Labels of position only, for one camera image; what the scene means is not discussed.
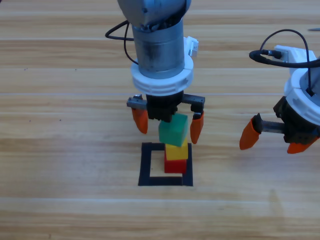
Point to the yellow wooden cube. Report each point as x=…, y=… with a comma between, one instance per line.
x=176, y=152

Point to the red wooden cube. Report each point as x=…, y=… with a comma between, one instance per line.
x=175, y=166

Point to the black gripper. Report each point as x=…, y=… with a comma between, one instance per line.
x=297, y=130
x=161, y=107

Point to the green wooden cube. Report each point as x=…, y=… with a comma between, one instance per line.
x=172, y=132

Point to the black tape square outline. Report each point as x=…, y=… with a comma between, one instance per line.
x=145, y=162

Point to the small grey metal object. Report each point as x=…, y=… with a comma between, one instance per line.
x=315, y=29

